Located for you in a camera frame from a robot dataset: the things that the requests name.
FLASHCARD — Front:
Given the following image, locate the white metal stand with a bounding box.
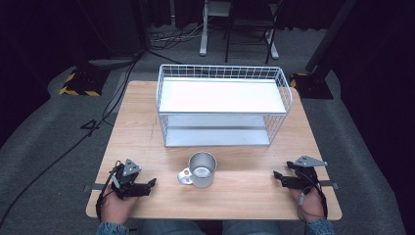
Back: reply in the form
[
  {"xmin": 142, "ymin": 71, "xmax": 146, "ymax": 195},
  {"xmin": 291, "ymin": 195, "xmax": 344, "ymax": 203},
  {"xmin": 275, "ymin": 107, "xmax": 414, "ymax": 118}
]
[{"xmin": 199, "ymin": 0, "xmax": 280, "ymax": 61}]

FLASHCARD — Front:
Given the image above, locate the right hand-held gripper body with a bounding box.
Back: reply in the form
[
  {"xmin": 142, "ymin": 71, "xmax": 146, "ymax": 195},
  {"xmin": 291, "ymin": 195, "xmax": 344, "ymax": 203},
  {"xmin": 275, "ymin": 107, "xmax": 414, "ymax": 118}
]
[{"xmin": 286, "ymin": 155, "xmax": 329, "ymax": 191}]

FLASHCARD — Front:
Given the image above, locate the metal cup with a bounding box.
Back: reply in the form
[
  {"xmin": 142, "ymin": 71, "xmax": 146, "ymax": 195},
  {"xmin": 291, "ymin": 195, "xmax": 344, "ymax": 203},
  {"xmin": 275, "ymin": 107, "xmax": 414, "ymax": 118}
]
[{"xmin": 176, "ymin": 151, "xmax": 218, "ymax": 189}]

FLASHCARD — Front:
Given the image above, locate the person's right hand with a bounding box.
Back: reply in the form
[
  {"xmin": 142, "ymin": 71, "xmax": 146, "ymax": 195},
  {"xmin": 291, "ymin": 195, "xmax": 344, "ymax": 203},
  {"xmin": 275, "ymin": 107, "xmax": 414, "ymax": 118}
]
[{"xmin": 289, "ymin": 185, "xmax": 326, "ymax": 223}]

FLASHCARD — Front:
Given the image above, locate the person's right leg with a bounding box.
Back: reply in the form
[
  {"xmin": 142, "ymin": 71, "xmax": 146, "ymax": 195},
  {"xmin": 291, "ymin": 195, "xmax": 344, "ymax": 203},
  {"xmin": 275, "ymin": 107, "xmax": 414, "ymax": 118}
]
[{"xmin": 222, "ymin": 219, "xmax": 282, "ymax": 235}]

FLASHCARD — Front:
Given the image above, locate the white wire shelf rack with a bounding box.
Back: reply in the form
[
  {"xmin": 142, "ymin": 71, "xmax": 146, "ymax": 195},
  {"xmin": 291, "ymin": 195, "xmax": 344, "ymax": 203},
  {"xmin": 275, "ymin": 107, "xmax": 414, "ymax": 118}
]
[{"xmin": 156, "ymin": 64, "xmax": 294, "ymax": 148}]

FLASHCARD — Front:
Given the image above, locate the bundle of floor cables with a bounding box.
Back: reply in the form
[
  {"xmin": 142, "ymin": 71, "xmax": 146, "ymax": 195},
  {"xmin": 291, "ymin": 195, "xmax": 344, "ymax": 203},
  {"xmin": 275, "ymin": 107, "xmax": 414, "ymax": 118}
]
[{"xmin": 148, "ymin": 18, "xmax": 213, "ymax": 52}]

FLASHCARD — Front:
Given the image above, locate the person's left leg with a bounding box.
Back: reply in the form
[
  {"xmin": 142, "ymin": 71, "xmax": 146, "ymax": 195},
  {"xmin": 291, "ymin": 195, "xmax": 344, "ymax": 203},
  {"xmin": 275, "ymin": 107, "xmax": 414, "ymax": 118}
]
[{"xmin": 136, "ymin": 219, "xmax": 199, "ymax": 235}]

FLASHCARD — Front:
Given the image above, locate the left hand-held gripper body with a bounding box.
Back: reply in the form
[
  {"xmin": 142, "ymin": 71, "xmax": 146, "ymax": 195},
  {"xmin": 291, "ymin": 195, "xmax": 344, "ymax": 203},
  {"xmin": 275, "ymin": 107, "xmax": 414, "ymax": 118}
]
[{"xmin": 110, "ymin": 159, "xmax": 143, "ymax": 201}]

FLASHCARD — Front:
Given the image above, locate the black metal chair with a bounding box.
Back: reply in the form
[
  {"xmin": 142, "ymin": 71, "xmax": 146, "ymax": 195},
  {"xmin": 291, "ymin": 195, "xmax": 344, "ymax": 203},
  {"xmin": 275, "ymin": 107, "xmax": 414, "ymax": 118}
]
[{"xmin": 223, "ymin": 0, "xmax": 284, "ymax": 66}]

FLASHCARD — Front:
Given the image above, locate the black slanted pole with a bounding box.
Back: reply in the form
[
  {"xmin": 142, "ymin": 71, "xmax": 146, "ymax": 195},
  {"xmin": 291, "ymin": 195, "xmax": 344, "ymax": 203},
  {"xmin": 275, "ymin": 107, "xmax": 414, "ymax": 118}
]
[{"xmin": 304, "ymin": 0, "xmax": 358, "ymax": 74}]

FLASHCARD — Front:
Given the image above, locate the long black floor cable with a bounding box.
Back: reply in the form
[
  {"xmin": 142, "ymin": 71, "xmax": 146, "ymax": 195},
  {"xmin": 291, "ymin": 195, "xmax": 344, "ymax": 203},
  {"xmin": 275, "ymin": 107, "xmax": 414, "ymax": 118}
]
[{"xmin": 0, "ymin": 52, "xmax": 145, "ymax": 228}]

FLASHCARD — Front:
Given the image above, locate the person's leg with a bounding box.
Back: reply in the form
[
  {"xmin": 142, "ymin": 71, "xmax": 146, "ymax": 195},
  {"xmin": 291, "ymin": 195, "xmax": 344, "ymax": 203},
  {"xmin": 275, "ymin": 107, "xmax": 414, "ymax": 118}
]
[
  {"xmin": 222, "ymin": 219, "xmax": 282, "ymax": 235},
  {"xmin": 136, "ymin": 219, "xmax": 199, "ymax": 235}
]

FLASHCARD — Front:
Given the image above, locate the black yellow striped stand base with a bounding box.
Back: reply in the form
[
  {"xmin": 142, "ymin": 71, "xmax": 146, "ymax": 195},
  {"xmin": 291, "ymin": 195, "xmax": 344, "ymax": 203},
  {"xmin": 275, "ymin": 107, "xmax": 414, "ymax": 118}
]
[
  {"xmin": 289, "ymin": 71, "xmax": 335, "ymax": 101},
  {"xmin": 58, "ymin": 67, "xmax": 112, "ymax": 98}
]

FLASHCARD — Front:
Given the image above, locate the person's left hand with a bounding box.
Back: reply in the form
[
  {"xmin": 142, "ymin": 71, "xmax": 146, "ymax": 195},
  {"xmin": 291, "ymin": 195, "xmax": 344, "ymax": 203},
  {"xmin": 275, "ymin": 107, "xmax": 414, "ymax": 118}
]
[{"xmin": 100, "ymin": 186, "xmax": 141, "ymax": 226}]

